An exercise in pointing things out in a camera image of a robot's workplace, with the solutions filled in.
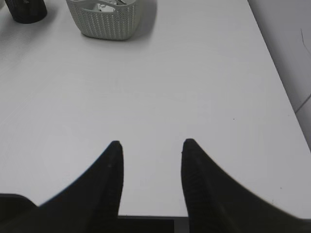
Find white waste paper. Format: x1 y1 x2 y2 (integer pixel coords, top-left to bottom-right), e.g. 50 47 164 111
97 0 127 12

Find black mesh pen holder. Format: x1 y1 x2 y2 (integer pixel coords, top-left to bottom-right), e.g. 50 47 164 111
5 0 48 24

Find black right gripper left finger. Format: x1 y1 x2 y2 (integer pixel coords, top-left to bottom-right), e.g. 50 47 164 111
0 141 124 233

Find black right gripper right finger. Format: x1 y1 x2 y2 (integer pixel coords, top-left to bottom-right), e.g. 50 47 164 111
181 139 311 233

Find pale green plastic basket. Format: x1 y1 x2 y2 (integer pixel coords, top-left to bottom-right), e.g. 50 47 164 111
67 0 142 40

